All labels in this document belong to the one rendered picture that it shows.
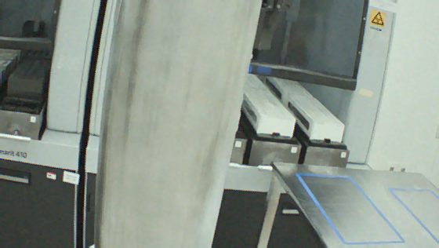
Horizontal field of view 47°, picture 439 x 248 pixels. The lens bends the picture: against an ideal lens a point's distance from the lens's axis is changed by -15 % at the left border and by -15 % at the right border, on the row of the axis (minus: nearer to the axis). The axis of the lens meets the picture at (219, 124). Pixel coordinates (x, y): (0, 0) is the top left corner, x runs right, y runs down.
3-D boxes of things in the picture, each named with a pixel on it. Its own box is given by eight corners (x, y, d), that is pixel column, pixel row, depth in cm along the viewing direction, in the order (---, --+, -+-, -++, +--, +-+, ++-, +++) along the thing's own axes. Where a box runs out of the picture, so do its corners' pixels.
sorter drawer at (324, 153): (251, 102, 221) (255, 78, 218) (285, 107, 224) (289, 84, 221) (305, 176, 152) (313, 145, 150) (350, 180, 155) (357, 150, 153)
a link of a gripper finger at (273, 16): (275, 1, 93) (289, 5, 91) (270, 29, 94) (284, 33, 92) (270, 0, 92) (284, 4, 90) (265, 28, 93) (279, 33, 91)
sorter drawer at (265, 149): (210, 96, 218) (215, 73, 215) (247, 101, 221) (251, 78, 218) (250, 173, 149) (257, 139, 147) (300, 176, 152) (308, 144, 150)
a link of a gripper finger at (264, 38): (273, 9, 94) (277, 10, 94) (266, 49, 96) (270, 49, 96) (262, 9, 92) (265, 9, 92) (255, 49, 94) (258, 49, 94)
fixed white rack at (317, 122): (282, 112, 186) (286, 93, 185) (311, 116, 188) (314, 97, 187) (309, 144, 158) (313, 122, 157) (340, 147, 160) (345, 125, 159)
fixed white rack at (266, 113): (236, 106, 183) (239, 86, 182) (266, 110, 185) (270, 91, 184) (256, 137, 155) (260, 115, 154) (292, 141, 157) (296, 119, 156)
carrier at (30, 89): (41, 100, 149) (43, 78, 147) (41, 102, 147) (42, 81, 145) (7, 96, 147) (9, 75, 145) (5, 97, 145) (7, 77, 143)
